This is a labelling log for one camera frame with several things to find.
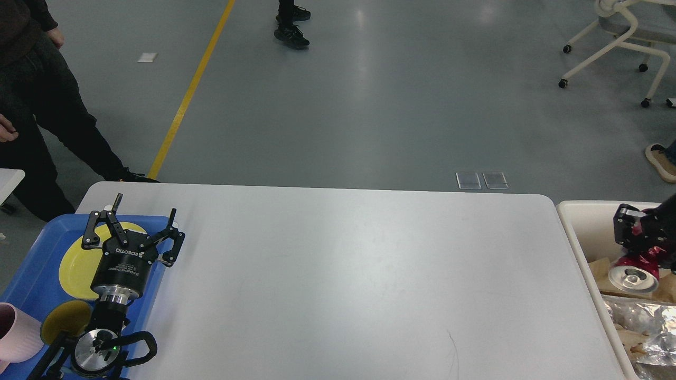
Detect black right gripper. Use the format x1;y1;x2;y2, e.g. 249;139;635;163
613;194;675;267

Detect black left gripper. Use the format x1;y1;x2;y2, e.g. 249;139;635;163
80;194;185;306

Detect yellow round plate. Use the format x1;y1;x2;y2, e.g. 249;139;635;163
59;222;148;300

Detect crushed red can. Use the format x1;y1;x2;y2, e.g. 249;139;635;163
608;245;666;293

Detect dark green mug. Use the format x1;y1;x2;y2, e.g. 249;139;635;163
40;300;93;345

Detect foil container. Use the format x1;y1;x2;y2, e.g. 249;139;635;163
602;295;675;335

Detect brown paper ball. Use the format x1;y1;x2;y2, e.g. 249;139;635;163
614;323;649;362

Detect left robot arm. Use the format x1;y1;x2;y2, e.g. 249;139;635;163
27;193;184;379

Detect beige plastic bin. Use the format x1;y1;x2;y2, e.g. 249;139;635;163
556;201;639;379

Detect person in blue jeans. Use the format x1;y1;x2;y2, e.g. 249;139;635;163
644;140;675;183

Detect pink mug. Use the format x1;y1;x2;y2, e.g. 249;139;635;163
1;302;44;373

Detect floor outlet cover plates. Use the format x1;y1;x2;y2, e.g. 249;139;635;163
455;172;510;190

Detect white office chair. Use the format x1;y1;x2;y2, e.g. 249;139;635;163
558;1;675;108

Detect person in black shoes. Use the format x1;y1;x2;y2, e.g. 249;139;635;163
274;1;312;50

